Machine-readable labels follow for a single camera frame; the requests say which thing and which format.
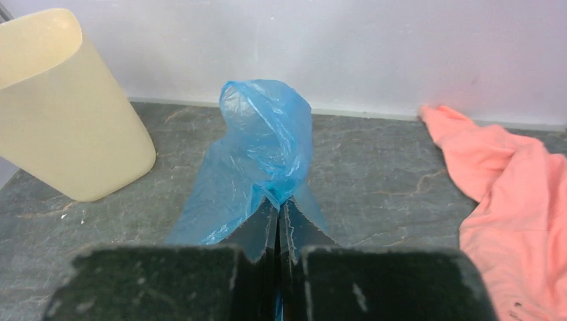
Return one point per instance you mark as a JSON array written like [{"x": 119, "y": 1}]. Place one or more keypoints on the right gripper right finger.
[{"x": 296, "y": 231}]

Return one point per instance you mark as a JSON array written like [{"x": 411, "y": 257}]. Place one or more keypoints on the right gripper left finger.
[{"x": 253, "y": 285}]

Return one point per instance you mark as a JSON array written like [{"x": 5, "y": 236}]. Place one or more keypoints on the blue plastic trash bag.
[{"x": 265, "y": 154}]

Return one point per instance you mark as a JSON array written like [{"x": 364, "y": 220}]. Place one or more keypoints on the beige trash bin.
[{"x": 64, "y": 118}]

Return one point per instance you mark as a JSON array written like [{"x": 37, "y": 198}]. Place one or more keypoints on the pink cloth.
[{"x": 516, "y": 236}]

